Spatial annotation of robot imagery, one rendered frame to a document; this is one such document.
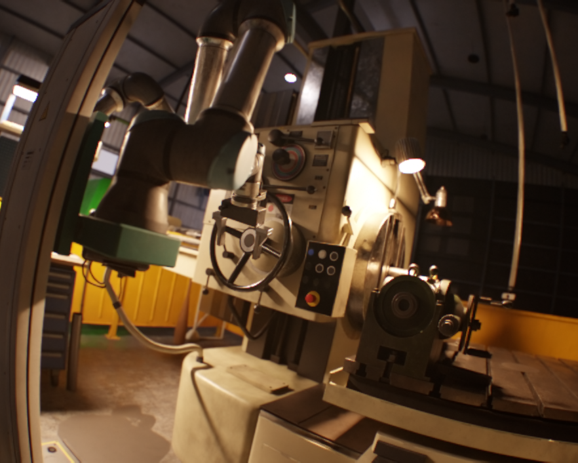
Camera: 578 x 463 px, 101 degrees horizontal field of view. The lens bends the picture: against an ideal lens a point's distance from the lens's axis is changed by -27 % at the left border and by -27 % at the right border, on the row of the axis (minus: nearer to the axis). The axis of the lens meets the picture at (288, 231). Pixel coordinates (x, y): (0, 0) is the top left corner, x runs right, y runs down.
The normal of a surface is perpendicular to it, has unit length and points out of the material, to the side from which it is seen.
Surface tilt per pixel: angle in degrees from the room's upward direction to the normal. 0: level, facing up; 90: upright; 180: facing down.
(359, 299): 114
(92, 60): 90
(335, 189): 90
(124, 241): 90
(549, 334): 90
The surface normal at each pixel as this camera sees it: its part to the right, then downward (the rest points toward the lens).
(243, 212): -0.43, 0.22
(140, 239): 0.87, 0.14
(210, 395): -0.55, -0.21
